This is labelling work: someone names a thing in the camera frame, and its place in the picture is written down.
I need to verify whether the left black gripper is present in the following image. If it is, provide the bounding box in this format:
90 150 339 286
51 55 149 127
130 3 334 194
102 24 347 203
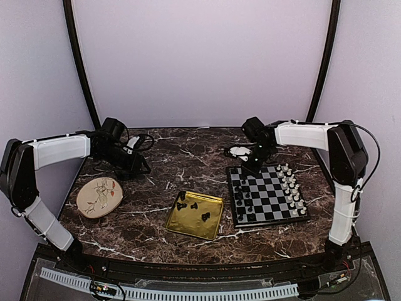
96 144 151 175

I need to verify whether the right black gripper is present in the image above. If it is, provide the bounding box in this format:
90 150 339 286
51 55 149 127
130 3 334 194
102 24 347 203
241 142 275 177

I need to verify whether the black silver chess board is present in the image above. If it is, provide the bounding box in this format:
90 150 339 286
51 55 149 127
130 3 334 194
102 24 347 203
226 164 310 229

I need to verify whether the gold square tray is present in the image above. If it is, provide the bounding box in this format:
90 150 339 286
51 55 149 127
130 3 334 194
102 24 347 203
165 191 224 240

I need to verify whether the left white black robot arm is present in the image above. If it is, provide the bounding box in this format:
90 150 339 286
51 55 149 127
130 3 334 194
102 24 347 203
1 117 155 273

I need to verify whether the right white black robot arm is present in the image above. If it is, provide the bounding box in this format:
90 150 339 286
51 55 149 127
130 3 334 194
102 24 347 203
241 117 371 272

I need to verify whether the white chess pieces row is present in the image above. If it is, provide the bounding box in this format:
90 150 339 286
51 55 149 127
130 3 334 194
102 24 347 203
276 163 307 217

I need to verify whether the pile of black chess pieces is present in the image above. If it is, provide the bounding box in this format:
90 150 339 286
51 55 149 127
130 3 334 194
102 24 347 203
174 191 213 222

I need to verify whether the dark blue mug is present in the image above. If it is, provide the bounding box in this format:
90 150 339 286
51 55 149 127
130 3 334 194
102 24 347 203
114 170 131 181

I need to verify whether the round painted wooden plate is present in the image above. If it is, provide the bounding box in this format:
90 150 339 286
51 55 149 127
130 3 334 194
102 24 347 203
76 177 123 219

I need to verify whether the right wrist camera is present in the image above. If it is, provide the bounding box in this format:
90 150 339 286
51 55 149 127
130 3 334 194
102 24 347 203
224 146 251 162

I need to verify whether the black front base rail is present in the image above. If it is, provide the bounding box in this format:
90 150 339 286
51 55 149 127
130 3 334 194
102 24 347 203
31 243 355 285

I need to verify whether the white slotted cable duct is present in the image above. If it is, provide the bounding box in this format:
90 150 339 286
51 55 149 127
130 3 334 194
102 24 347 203
39 267 299 300

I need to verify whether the right black frame post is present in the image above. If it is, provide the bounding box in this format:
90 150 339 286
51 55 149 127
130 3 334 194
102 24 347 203
306 0 341 122

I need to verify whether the black frame post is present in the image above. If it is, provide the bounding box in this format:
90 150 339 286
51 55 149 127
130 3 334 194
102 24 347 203
306 0 341 122
63 0 101 129

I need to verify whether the left black frame post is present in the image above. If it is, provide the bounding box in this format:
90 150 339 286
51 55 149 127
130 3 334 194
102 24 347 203
63 0 101 129

